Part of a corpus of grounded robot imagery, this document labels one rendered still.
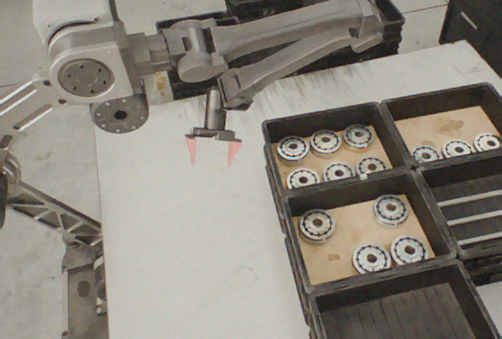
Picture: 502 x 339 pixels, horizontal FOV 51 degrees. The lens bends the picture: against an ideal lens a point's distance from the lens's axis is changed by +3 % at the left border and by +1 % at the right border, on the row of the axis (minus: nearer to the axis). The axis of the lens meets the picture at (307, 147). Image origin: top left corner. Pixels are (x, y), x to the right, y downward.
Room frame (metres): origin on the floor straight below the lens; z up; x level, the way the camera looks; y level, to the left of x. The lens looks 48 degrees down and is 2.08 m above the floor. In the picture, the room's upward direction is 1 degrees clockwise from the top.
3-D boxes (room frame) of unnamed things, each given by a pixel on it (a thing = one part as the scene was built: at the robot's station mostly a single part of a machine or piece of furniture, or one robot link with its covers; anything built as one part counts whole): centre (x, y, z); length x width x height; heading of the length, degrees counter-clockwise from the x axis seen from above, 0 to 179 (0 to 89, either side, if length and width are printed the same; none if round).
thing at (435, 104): (1.15, -0.47, 0.87); 0.40 x 0.30 x 0.11; 105
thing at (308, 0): (2.65, -0.12, 0.31); 0.40 x 0.30 x 0.34; 109
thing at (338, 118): (1.05, -0.08, 0.87); 0.40 x 0.30 x 0.11; 105
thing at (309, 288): (0.76, -0.16, 0.92); 0.40 x 0.30 x 0.02; 105
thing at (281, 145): (1.09, 0.05, 0.86); 0.10 x 0.10 x 0.01
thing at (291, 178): (0.95, 0.01, 0.86); 0.10 x 0.10 x 0.01
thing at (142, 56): (0.80, 0.32, 1.45); 0.09 x 0.08 x 0.12; 19
